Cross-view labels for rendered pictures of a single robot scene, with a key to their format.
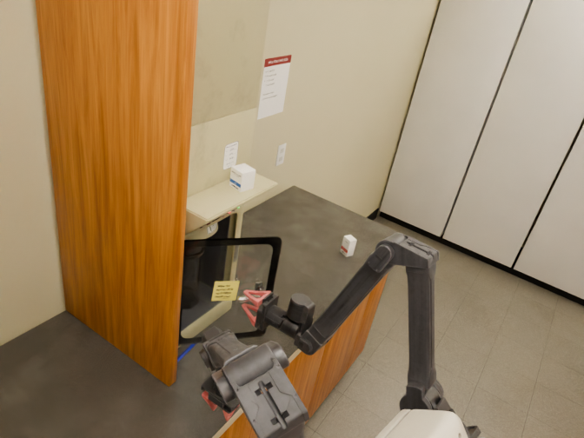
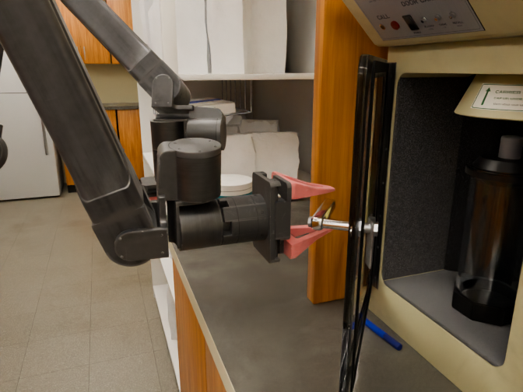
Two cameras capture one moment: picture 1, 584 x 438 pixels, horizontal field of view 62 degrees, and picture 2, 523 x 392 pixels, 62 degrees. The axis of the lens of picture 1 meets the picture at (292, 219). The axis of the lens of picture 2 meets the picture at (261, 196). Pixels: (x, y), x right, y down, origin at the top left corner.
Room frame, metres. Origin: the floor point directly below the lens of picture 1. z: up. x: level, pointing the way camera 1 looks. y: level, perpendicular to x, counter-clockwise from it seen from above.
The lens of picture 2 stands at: (1.43, -0.37, 1.38)
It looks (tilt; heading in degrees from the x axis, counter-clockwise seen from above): 16 degrees down; 132
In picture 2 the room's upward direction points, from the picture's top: straight up
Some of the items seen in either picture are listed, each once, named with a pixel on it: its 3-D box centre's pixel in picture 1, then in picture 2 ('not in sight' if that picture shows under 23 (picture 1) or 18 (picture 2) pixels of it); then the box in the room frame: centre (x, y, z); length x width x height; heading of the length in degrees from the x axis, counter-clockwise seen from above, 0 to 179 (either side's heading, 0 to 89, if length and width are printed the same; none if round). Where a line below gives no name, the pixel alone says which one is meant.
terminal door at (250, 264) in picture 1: (225, 293); (366, 208); (1.15, 0.16, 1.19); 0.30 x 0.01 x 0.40; 113
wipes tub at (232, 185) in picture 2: not in sight; (229, 204); (0.59, 0.43, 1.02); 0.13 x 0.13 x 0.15
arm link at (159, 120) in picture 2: not in sight; (171, 134); (0.81, 0.09, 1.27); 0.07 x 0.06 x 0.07; 36
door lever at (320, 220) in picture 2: (251, 295); (335, 215); (1.15, 0.08, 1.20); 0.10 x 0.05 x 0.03; 113
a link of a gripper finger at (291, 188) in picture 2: (256, 301); (300, 201); (1.11, 0.06, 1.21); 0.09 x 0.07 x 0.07; 62
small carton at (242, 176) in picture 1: (242, 177); not in sight; (1.25, 0.16, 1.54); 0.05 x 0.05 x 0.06; 51
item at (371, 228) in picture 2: not in sight; (367, 242); (1.21, 0.06, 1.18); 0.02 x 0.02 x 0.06; 23
